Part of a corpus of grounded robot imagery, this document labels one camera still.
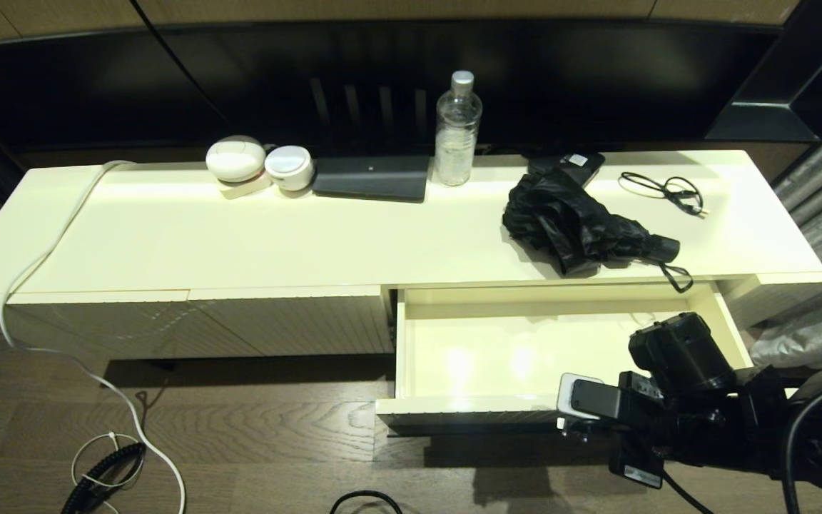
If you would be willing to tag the dark grey flat box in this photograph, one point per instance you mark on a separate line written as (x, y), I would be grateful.
(372, 178)

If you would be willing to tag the black box with white label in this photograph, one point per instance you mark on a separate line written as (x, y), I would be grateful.
(586, 163)

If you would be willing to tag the small white round device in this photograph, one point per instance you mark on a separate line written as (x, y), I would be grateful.
(288, 166)

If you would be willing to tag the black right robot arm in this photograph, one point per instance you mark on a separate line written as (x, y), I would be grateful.
(703, 421)

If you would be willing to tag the large white round device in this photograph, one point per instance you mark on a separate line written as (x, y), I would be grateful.
(235, 159)

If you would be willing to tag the white ribbed drawer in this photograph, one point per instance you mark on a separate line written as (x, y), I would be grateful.
(482, 357)

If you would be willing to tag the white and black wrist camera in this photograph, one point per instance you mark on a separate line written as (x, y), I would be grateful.
(586, 400)

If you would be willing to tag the black umbrella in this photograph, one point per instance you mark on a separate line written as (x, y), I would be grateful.
(568, 221)

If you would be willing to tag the black television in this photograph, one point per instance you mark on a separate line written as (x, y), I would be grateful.
(596, 86)

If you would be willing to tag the clear plastic water bottle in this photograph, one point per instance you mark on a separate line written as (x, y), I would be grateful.
(457, 141)

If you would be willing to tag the white low cabinet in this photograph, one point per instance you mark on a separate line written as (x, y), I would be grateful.
(240, 235)

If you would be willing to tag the white ribbed cabinet door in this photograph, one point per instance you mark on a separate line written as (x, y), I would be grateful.
(311, 321)
(133, 325)

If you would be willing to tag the black wall shelf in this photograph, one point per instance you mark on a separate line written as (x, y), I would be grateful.
(810, 71)

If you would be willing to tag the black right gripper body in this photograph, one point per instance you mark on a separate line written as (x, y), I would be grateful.
(643, 435)

